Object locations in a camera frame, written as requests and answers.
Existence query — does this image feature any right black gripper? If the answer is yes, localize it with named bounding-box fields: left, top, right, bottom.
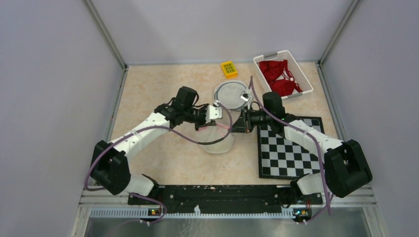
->
left=229, top=105, right=273, bottom=133

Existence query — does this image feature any red satin bra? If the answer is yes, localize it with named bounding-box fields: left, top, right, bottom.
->
left=259, top=60, right=303, bottom=97

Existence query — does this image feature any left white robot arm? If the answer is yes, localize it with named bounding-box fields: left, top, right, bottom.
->
left=88, top=86, right=222, bottom=204

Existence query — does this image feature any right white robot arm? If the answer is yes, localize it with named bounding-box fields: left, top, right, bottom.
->
left=232, top=92, right=373, bottom=203

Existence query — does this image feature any black white checkerboard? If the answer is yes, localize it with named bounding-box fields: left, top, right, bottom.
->
left=257, top=125, right=320, bottom=180

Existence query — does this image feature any yellow toy block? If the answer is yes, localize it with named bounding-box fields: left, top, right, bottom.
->
left=221, top=61, right=238, bottom=79

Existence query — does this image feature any white plastic basket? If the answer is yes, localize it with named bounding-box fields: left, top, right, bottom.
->
left=253, top=50, right=314, bottom=103

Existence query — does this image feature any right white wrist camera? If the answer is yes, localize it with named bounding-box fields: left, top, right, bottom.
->
left=240, top=91, right=252, bottom=103

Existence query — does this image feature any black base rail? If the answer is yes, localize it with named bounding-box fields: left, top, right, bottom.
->
left=127, top=184, right=323, bottom=215

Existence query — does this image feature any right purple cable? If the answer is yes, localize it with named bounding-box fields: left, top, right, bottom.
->
left=248, top=76, right=335, bottom=225

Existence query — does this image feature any white toothed cable strip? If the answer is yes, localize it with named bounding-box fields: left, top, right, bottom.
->
left=90, top=207, right=295, bottom=219

